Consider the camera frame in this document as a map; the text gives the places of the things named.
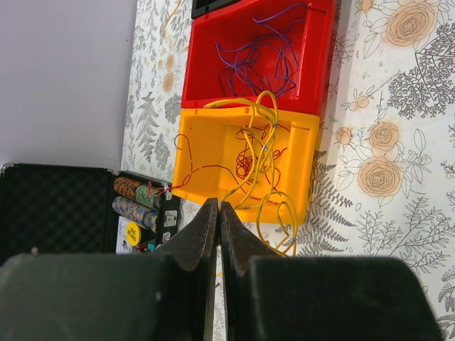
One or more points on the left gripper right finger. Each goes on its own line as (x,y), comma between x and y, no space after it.
(273,297)

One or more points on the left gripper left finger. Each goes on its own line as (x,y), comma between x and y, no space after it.
(167,294)

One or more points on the yellow plastic bin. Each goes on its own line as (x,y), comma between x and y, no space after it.
(235,155)

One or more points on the black poker chip case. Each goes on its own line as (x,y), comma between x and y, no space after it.
(68,209)

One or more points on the red plastic bin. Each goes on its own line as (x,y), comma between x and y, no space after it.
(249,47)

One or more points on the black plastic bin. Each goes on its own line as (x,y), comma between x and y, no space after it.
(202,7)

